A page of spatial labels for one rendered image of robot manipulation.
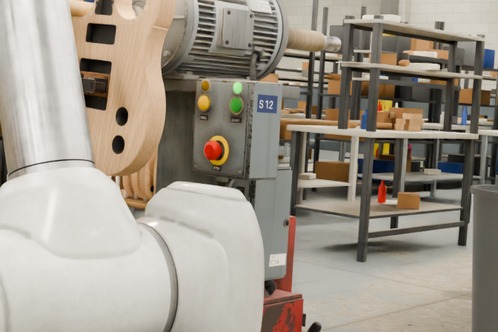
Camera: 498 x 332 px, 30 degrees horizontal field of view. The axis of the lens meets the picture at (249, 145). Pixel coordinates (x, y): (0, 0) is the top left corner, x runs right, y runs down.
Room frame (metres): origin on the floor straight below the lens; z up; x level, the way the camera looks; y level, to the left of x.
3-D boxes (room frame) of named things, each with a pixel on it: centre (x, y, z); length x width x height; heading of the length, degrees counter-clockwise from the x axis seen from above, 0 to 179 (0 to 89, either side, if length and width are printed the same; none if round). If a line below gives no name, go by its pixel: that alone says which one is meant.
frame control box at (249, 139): (2.00, 0.00, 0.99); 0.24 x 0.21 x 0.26; 139
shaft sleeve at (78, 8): (1.99, 0.34, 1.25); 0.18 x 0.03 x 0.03; 139
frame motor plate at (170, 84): (2.28, 0.09, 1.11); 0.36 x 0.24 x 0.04; 139
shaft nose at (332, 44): (2.61, -0.20, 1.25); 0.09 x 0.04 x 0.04; 139
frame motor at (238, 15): (2.22, 0.12, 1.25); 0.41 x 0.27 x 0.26; 139
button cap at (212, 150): (1.89, 0.07, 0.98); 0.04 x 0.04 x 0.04; 49
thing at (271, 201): (2.18, -0.03, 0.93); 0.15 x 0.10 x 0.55; 139
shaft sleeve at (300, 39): (2.50, -0.11, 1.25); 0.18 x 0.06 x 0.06; 139
